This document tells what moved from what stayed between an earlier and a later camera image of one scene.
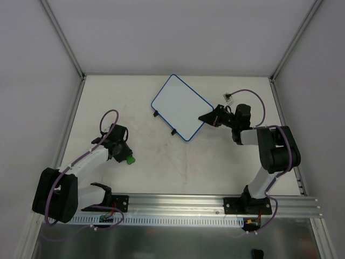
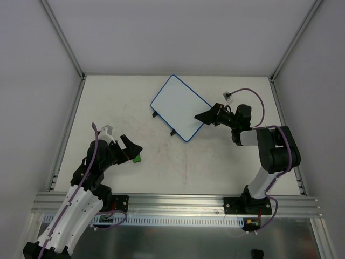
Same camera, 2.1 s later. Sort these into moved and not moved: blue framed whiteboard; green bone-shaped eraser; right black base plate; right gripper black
Moved: green bone-shaped eraser
Not moved: right gripper black; right black base plate; blue framed whiteboard
